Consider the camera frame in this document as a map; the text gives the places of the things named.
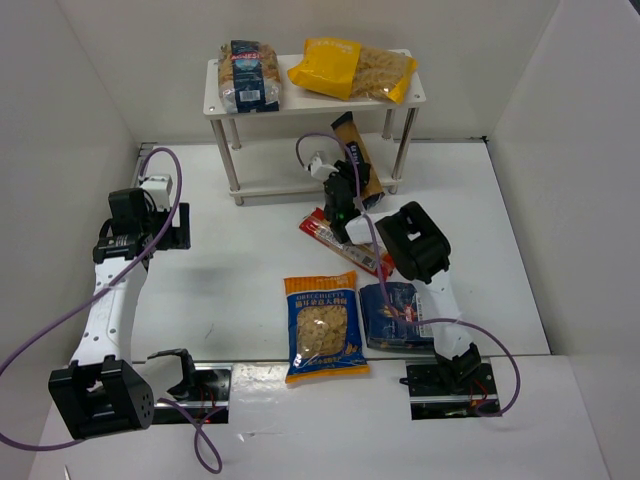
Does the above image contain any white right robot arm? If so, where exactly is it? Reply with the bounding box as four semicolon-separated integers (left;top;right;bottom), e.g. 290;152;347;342
307;158;481;391

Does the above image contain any orange blue orecchiette pasta bag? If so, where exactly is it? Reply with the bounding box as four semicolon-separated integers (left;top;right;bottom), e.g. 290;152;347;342
284;271;370;384

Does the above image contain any yellow fusilli pasta bag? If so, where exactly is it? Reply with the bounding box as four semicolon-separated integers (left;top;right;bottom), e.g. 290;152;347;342
288;37;417;104

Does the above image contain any red spaghetti packet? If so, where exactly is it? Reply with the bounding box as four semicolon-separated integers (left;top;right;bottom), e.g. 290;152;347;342
299;208;395;279

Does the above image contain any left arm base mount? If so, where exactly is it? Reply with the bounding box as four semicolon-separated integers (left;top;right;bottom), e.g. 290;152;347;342
146;362;233;425

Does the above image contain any dark blue pasta bag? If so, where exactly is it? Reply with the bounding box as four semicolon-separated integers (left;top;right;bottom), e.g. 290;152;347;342
359;282;434;352

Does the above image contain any brown black spaghetti packet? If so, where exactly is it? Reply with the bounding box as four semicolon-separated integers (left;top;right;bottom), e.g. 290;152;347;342
331;111;384;210

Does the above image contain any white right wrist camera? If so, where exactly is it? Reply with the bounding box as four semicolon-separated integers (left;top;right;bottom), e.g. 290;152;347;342
306;151;338;182

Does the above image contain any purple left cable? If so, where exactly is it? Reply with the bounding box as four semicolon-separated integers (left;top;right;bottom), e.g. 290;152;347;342
0;146;224;475

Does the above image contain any blue Agnesi pasta bag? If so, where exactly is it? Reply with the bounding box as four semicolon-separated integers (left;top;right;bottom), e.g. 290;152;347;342
218;40;282;114

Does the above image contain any white two-tier shelf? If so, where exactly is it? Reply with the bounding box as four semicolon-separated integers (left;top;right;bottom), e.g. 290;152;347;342
203;54;426;205

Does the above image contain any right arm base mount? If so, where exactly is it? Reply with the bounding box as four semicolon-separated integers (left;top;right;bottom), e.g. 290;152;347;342
399;362;501;420

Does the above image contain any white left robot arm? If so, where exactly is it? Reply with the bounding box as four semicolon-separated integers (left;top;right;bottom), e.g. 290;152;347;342
48;176;195;440

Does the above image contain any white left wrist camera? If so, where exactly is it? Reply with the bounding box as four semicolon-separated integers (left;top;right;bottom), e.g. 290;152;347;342
140;174;173;211

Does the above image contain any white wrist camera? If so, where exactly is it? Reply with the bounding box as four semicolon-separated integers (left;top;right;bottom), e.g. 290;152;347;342
306;151;338;182
140;174;173;211

